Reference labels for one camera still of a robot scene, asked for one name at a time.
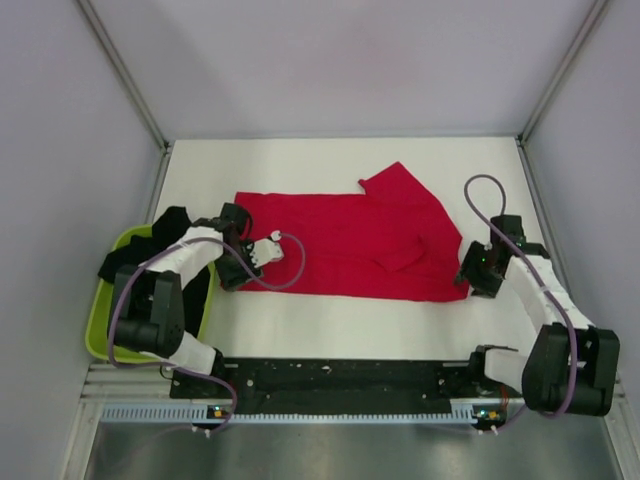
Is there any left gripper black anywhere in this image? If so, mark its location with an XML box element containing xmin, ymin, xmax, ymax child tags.
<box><xmin>213</xmin><ymin>238</ymin><xmax>263</xmax><ymax>291</ymax></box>

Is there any black t shirt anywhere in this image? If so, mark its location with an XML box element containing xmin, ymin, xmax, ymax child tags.
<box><xmin>97</xmin><ymin>204</ymin><xmax>211</xmax><ymax>339</ymax></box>

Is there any red t shirt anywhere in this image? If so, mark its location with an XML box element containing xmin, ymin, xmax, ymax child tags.
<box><xmin>235</xmin><ymin>162</ymin><xmax>469</xmax><ymax>303</ymax></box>

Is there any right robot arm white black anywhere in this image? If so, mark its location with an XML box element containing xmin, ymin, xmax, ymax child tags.
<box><xmin>455</xmin><ymin>214</ymin><xmax>620</xmax><ymax>417</ymax></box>

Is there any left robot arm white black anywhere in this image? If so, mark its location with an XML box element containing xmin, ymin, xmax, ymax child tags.
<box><xmin>107</xmin><ymin>203</ymin><xmax>262</xmax><ymax>397</ymax></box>

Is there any green plastic bin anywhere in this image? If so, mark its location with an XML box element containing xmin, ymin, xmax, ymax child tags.
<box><xmin>85</xmin><ymin>224</ymin><xmax>215</xmax><ymax>364</ymax></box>

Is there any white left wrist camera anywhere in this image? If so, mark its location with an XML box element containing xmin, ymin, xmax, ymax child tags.
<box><xmin>248</xmin><ymin>230</ymin><xmax>284</xmax><ymax>269</ymax></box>

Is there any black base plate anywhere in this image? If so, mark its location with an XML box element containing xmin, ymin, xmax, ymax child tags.
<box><xmin>169</xmin><ymin>357</ymin><xmax>526</xmax><ymax>416</ymax></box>

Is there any aluminium side rail right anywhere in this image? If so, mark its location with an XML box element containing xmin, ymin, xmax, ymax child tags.
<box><xmin>515</xmin><ymin>136</ymin><xmax>572</xmax><ymax>294</ymax></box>

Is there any grey slotted cable duct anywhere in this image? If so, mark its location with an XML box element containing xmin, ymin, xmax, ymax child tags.
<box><xmin>99</xmin><ymin>402</ymin><xmax>506</xmax><ymax>426</ymax></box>

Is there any aluminium frame post right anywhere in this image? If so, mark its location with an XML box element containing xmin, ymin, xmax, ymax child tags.
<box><xmin>517</xmin><ymin>0</ymin><xmax>613</xmax><ymax>147</ymax></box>

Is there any aluminium frame post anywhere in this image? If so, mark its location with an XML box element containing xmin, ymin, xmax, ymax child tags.
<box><xmin>73</xmin><ymin>0</ymin><xmax>169</xmax><ymax>152</ymax></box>
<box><xmin>517</xmin><ymin>0</ymin><xmax>613</xmax><ymax>147</ymax></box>

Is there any aluminium frame post left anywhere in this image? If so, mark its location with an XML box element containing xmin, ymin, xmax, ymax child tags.
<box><xmin>73</xmin><ymin>0</ymin><xmax>169</xmax><ymax>152</ymax></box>

